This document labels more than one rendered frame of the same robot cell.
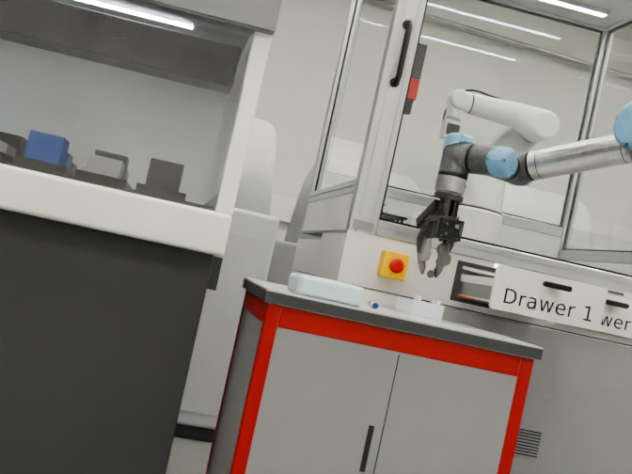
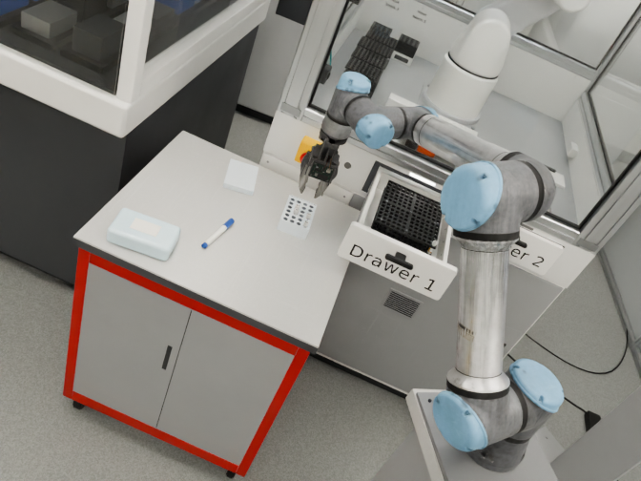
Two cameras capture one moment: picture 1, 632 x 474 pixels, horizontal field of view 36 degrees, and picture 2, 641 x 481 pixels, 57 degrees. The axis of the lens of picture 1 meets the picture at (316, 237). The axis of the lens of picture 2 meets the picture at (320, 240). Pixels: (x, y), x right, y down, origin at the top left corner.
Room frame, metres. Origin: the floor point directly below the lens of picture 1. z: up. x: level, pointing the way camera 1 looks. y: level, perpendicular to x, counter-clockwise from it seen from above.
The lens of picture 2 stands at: (1.20, -0.57, 1.78)
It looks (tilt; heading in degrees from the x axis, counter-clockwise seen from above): 38 degrees down; 8
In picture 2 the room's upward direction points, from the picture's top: 25 degrees clockwise
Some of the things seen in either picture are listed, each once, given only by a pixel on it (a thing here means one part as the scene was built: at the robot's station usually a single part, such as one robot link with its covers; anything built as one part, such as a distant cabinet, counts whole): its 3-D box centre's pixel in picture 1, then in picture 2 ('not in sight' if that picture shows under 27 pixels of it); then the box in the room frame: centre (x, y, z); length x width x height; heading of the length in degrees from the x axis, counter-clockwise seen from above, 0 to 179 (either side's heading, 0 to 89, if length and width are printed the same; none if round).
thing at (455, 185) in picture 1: (450, 186); (339, 125); (2.48, -0.31, 1.10); 0.08 x 0.08 x 0.05
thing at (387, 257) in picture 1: (393, 265); (310, 153); (2.67, -0.22, 0.88); 0.07 x 0.05 x 0.07; 99
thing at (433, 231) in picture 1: (445, 217); (326, 154); (2.48, -0.31, 1.02); 0.09 x 0.08 x 0.12; 18
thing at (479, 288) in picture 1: (517, 296); (405, 219); (2.63, -0.56, 0.86); 0.40 x 0.26 x 0.06; 9
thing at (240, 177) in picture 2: not in sight; (240, 177); (2.55, -0.09, 0.77); 0.13 x 0.09 x 0.02; 22
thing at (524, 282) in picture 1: (548, 298); (396, 261); (2.42, -0.59, 0.87); 0.29 x 0.02 x 0.11; 99
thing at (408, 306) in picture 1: (418, 308); (297, 217); (2.50, -0.30, 0.78); 0.12 x 0.08 x 0.04; 14
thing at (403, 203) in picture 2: not in sight; (406, 219); (2.62, -0.56, 0.87); 0.22 x 0.18 x 0.06; 9
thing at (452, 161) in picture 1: (458, 156); (349, 98); (2.48, -0.31, 1.18); 0.09 x 0.08 x 0.11; 51
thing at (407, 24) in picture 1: (402, 52); not in sight; (2.66, -0.12, 1.45); 0.05 x 0.03 x 0.19; 9
